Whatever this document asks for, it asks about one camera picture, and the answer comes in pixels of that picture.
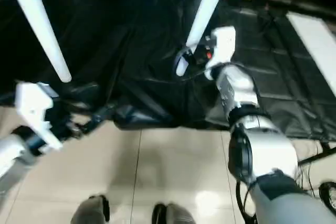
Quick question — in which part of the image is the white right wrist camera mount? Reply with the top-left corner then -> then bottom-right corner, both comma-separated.
204,26 -> 237,81

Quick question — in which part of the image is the grey right robot foot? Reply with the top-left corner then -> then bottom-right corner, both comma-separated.
152,202 -> 196,224

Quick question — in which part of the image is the black work mat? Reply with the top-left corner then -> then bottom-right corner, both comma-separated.
0,0 -> 336,144

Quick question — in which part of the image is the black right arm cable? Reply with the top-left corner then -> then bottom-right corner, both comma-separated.
173,46 -> 222,84

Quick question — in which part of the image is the grey robot foot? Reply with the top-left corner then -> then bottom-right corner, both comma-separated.
70,195 -> 111,224
152,202 -> 196,224

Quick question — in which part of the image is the black folding stand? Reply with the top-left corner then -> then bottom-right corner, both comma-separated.
297,147 -> 336,165

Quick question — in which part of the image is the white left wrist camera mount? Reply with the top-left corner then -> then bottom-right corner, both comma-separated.
14,82 -> 65,154

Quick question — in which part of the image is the grey left robot foot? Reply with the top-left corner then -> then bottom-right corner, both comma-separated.
70,195 -> 111,224

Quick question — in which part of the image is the white flat board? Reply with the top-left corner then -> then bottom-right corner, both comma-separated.
286,13 -> 336,97

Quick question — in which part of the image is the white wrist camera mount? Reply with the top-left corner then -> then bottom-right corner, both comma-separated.
14,82 -> 65,154
204,26 -> 237,81

